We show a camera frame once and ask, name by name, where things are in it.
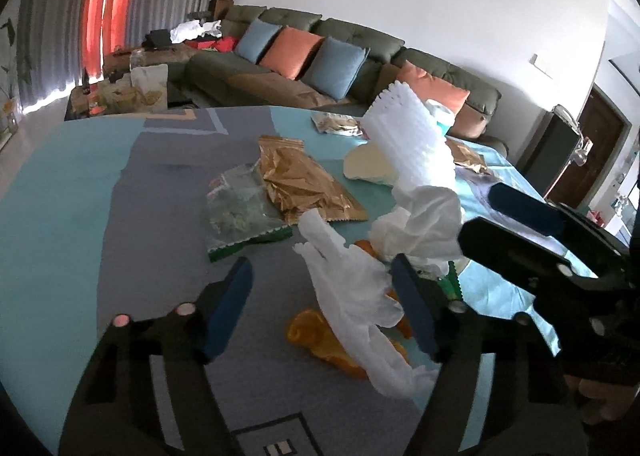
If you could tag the small gold foil wrapper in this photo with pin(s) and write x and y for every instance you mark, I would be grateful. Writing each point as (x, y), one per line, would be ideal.
(467, 156)

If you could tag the dark wooden door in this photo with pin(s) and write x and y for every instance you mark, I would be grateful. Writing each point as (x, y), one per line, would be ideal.
(595, 146)

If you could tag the cream paper plate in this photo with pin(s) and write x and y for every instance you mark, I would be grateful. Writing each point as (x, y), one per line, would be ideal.
(365, 164)

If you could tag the beige snack packet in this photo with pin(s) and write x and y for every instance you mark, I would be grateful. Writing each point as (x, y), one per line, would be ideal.
(335, 124)

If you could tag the clear plastic bag green edge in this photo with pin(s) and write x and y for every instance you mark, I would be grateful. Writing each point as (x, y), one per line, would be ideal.
(240, 211)

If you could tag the cardboard box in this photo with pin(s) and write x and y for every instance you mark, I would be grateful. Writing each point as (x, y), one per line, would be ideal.
(221, 1)

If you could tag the red cloth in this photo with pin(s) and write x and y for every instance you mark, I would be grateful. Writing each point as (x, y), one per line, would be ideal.
(220, 44)

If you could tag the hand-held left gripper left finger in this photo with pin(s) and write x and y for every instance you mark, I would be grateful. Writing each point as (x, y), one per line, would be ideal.
(230, 306)

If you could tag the black cabinet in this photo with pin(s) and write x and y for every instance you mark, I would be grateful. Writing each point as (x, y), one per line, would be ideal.
(550, 146)

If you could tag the person's right hand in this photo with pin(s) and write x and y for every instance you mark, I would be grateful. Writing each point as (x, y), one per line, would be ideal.
(610, 398)

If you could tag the white plastic bag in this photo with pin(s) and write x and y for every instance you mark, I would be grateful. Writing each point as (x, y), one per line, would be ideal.
(425, 221)
(150, 86)

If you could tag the white foam fruit net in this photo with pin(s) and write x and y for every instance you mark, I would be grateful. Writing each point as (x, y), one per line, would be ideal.
(407, 136)

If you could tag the teal grey patterned tablecloth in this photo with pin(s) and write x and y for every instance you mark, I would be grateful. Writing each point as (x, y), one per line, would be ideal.
(75, 196)

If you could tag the blue paper cup white lid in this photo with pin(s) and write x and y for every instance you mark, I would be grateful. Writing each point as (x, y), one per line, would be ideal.
(442, 124)

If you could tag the orange pillow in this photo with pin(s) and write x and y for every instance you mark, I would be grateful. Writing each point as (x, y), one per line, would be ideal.
(290, 54)
(440, 89)

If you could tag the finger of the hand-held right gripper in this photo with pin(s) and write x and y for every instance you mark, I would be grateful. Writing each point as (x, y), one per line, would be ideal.
(525, 208)
(505, 246)

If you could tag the white cloth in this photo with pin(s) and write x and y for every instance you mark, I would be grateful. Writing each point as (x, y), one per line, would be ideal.
(192, 30)

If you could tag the orange plastic wrapper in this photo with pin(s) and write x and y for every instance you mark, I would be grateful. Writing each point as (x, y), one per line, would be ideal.
(310, 331)

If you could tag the white plastic glove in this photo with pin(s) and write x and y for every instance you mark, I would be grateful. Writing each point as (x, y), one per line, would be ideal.
(355, 296)

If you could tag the large gold foil wrapper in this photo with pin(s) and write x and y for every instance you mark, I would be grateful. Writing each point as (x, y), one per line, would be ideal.
(300, 181)

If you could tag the blue pillow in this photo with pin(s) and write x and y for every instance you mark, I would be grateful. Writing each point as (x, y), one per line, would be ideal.
(257, 41)
(335, 66)

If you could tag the brown pillow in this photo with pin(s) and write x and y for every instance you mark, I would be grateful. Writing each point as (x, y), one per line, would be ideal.
(470, 121)

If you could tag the green zigzag edge packet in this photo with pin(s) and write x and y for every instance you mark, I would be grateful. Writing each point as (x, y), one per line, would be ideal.
(450, 283)

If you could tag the black coffee table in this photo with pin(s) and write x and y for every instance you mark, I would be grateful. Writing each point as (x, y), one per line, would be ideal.
(175, 94)

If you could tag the green sofa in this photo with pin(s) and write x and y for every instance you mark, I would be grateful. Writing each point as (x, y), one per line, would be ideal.
(220, 66)

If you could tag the black bag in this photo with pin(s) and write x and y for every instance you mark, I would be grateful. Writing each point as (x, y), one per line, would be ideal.
(159, 38)

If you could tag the red curtain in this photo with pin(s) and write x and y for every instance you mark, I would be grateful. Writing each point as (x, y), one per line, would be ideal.
(102, 11)

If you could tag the group of glass jars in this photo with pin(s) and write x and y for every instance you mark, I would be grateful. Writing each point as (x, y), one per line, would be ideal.
(100, 96)

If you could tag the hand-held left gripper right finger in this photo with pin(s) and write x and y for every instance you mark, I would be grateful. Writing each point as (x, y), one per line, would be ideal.
(415, 306)

